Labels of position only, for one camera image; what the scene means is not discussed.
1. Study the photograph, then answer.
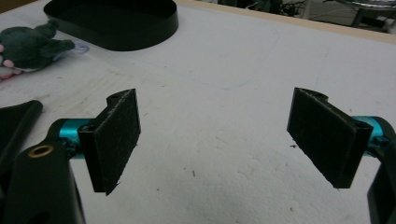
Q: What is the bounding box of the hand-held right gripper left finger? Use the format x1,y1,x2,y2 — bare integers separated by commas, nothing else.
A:
59,88,142,196

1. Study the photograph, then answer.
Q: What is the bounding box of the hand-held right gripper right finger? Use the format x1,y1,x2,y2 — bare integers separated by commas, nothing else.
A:
287,87,383,189

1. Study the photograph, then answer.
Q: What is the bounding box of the black oval tray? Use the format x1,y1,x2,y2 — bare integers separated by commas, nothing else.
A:
43,0,179,52

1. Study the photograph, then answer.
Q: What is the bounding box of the dark green plush toy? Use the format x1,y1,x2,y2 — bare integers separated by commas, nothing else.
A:
0,20,76,80

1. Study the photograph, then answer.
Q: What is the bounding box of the metal stand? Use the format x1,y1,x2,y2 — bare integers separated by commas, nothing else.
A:
350,0,396,30

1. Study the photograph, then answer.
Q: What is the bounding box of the clear plastic ring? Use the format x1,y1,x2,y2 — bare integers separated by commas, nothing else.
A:
72,42,91,54

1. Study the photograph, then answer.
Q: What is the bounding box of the bundle of dark cables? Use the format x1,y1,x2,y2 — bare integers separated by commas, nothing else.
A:
218,0,307,16

